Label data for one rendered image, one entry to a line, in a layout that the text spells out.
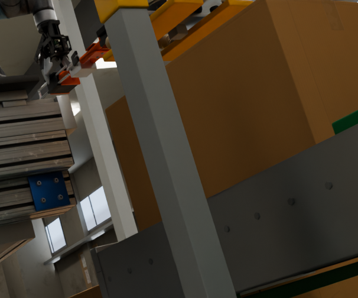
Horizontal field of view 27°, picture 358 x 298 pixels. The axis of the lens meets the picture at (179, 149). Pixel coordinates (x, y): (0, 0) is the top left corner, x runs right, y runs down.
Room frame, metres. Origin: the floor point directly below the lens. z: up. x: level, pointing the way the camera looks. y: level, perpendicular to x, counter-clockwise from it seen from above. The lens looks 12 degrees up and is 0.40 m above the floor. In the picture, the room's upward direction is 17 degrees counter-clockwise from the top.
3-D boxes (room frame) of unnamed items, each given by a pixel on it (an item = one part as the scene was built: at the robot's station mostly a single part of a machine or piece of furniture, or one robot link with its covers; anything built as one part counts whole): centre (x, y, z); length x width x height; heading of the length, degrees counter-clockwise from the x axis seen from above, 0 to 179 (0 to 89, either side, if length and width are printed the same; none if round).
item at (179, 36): (1.92, -0.09, 1.14); 0.04 x 0.04 x 0.05; 42
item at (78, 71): (2.27, 0.22, 1.24); 0.07 x 0.07 x 0.04; 42
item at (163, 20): (1.86, -0.02, 1.14); 0.34 x 0.10 x 0.05; 42
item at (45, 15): (2.36, 0.30, 1.47); 0.08 x 0.08 x 0.05
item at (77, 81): (2.37, 0.31, 1.24); 0.08 x 0.07 x 0.05; 42
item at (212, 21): (1.99, -0.16, 1.14); 0.34 x 0.10 x 0.05; 42
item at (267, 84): (1.75, -0.20, 0.75); 0.60 x 0.40 x 0.40; 43
